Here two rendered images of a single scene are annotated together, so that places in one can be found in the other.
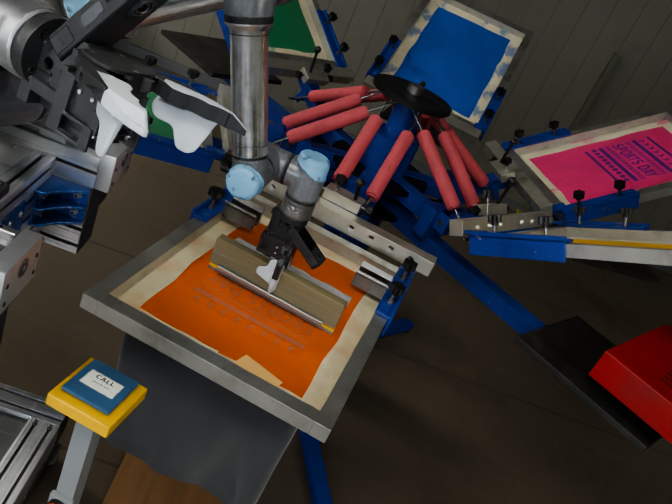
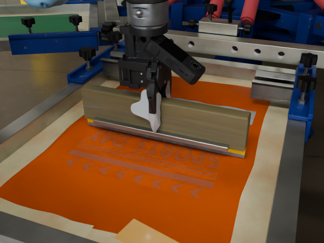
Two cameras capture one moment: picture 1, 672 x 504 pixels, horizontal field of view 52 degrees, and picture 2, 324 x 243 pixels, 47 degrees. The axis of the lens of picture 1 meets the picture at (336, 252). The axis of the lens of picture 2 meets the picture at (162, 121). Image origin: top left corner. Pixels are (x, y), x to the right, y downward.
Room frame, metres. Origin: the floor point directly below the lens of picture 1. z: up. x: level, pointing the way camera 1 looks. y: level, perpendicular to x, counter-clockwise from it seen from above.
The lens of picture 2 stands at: (0.82, -0.07, 1.38)
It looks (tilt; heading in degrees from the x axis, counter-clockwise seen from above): 30 degrees down; 15
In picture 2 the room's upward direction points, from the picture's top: straight up
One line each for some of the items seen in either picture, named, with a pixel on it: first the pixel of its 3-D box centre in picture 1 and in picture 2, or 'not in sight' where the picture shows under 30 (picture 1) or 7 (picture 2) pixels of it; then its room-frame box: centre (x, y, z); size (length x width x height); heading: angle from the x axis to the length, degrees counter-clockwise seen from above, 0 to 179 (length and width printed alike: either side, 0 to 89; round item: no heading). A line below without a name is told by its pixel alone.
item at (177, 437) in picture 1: (193, 418); not in sight; (1.21, 0.14, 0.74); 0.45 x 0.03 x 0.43; 83
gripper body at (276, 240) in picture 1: (283, 234); (146, 55); (1.46, 0.13, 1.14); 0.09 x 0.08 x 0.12; 84
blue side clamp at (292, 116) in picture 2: (392, 297); (301, 98); (1.70, -0.20, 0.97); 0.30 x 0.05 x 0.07; 173
